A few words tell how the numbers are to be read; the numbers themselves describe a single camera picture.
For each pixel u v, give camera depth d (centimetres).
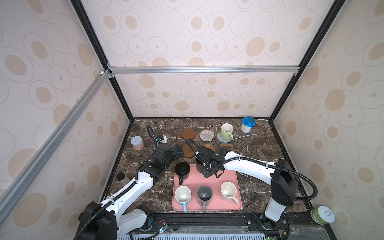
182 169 86
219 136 108
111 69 90
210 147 103
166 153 62
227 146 103
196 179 87
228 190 82
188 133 110
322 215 72
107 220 39
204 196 81
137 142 97
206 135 109
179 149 74
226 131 100
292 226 73
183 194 81
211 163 58
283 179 44
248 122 106
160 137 72
